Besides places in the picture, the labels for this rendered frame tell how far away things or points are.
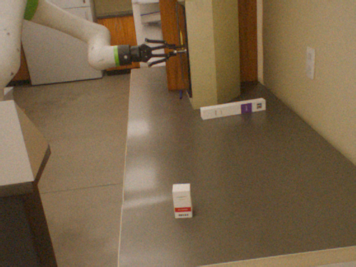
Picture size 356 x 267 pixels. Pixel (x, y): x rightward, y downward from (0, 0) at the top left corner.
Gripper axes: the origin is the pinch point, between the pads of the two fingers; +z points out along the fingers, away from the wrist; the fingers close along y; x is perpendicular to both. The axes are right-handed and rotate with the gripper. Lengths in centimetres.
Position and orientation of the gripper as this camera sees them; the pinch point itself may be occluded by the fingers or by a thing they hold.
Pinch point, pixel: (176, 49)
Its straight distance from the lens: 187.3
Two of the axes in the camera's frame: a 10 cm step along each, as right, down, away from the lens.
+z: 9.9, -1.2, 0.5
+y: -0.9, -9.2, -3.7
